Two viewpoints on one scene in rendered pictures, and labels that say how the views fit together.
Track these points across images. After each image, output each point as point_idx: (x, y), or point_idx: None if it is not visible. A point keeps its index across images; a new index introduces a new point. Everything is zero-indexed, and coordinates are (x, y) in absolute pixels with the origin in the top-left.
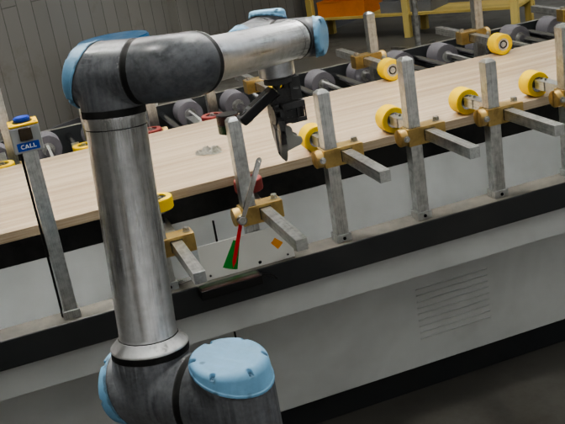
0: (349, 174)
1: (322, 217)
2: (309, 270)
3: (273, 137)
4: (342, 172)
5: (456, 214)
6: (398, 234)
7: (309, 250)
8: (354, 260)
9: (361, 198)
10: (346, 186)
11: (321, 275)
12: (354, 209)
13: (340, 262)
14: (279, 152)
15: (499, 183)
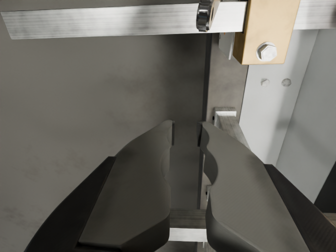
0: (323, 192)
1: (311, 122)
2: (206, 58)
3: (271, 168)
4: (331, 191)
5: (199, 208)
6: (201, 162)
7: (222, 71)
8: (203, 110)
9: (299, 174)
10: (316, 176)
11: (204, 69)
12: (297, 157)
13: (204, 95)
14: (199, 127)
15: (204, 250)
